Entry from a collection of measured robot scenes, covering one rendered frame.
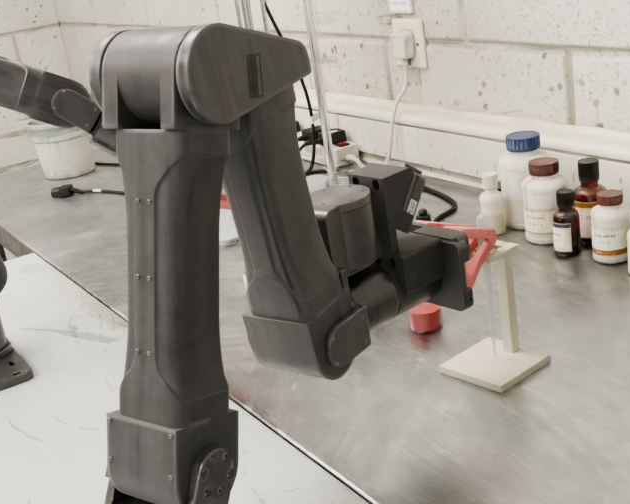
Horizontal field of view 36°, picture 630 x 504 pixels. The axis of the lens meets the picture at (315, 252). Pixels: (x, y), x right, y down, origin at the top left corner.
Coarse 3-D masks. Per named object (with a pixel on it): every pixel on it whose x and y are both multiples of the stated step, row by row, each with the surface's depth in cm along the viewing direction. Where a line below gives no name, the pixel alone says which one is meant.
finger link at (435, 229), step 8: (416, 224) 90; (424, 224) 89; (432, 224) 90; (440, 224) 90; (448, 224) 91; (456, 224) 92; (416, 232) 88; (424, 232) 87; (432, 232) 87; (440, 232) 87; (448, 232) 86; (456, 232) 86; (464, 232) 86; (456, 240) 85; (472, 240) 94; (472, 248) 94
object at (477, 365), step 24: (504, 264) 96; (504, 288) 97; (504, 312) 98; (504, 336) 99; (456, 360) 99; (480, 360) 98; (504, 360) 97; (528, 360) 97; (480, 384) 95; (504, 384) 93
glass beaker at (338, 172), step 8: (344, 160) 123; (352, 160) 123; (360, 160) 123; (328, 168) 122; (336, 168) 119; (344, 168) 118; (352, 168) 118; (360, 168) 119; (328, 176) 122; (336, 176) 119; (344, 176) 119; (336, 184) 120; (344, 184) 119
